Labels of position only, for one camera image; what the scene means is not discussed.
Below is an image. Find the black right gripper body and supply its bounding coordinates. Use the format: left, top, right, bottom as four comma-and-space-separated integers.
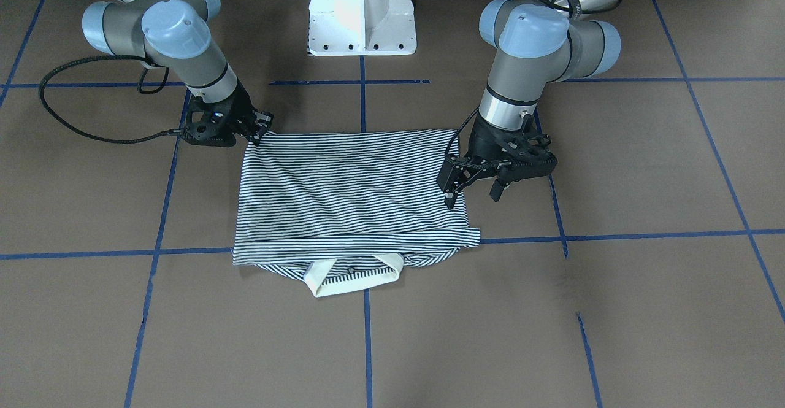
180, 83, 273, 148

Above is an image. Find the navy white striped polo shirt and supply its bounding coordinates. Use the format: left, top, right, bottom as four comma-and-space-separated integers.
232, 129, 481, 298

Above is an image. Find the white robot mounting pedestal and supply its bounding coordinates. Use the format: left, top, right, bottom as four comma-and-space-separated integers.
307, 0, 418, 56

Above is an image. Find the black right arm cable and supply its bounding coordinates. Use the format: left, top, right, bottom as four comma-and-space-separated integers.
38, 55, 185, 146

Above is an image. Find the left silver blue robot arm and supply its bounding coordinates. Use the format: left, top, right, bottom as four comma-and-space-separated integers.
437, 0, 622, 209

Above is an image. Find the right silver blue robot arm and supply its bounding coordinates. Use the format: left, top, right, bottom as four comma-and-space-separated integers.
82, 0, 272, 147

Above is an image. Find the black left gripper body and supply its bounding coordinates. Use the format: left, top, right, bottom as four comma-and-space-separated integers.
437, 117, 557, 202

